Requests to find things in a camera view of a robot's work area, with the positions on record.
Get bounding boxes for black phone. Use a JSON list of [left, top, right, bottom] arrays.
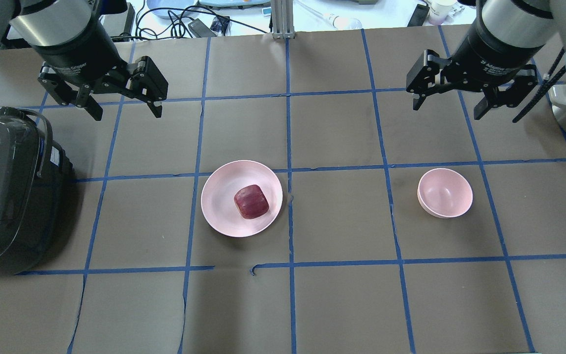
[[407, 4, 430, 27]]

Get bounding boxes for black power adapter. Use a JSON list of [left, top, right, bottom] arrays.
[[187, 19, 217, 38]]

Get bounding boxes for black rice cooker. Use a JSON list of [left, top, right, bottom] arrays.
[[0, 107, 73, 276]]

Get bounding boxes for red apple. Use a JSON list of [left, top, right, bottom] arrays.
[[233, 184, 270, 220]]

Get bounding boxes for blue plate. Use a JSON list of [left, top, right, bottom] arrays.
[[146, 0, 198, 20]]

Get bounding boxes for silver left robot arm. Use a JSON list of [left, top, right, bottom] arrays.
[[0, 0, 169, 121]]

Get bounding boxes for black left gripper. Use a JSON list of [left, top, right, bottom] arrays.
[[33, 20, 169, 121]]

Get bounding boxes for white paper cup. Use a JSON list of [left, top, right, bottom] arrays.
[[426, 0, 457, 26]]

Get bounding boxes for pink bowl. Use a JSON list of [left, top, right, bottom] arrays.
[[416, 168, 474, 219]]

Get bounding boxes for pink plate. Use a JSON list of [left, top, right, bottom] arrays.
[[200, 160, 283, 237]]

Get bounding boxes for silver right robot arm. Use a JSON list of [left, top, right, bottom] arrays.
[[406, 0, 566, 119]]

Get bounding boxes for white light bulb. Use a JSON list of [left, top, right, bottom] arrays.
[[326, 14, 363, 30]]

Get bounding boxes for aluminium frame post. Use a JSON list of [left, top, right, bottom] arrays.
[[270, 0, 296, 39]]

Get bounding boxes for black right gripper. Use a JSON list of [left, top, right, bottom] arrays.
[[406, 20, 541, 120]]

